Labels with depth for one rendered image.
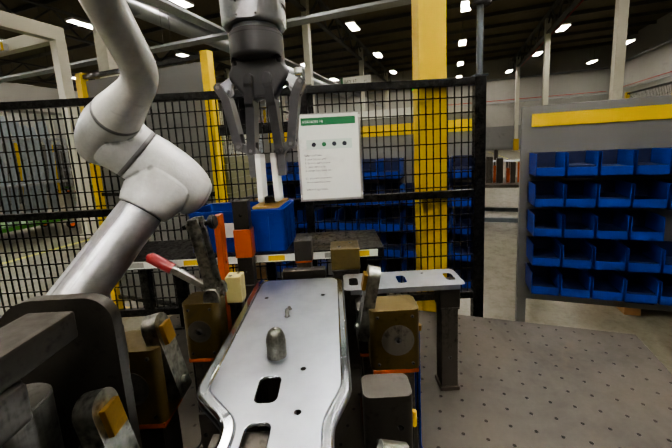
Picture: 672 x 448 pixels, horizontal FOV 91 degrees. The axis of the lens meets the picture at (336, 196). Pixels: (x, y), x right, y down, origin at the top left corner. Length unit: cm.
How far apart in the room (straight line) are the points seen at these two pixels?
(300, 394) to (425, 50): 111
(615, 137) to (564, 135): 23
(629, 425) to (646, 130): 161
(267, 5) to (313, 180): 78
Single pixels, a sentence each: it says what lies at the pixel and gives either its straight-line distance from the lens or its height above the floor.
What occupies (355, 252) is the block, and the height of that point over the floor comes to 105.
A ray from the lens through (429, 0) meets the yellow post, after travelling 135.
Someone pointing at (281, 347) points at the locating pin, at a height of 102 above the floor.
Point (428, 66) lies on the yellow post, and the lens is 128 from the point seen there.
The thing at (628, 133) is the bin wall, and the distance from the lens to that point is 233.
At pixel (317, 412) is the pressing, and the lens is 51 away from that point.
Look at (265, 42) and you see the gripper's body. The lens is 48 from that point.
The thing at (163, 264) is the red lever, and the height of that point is 113.
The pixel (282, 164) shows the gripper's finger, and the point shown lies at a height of 132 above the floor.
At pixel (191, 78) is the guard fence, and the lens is 256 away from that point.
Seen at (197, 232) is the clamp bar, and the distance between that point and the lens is 68.
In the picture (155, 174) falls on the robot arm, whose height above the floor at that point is 130.
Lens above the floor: 134
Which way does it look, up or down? 9 degrees down
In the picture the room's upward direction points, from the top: 3 degrees counter-clockwise
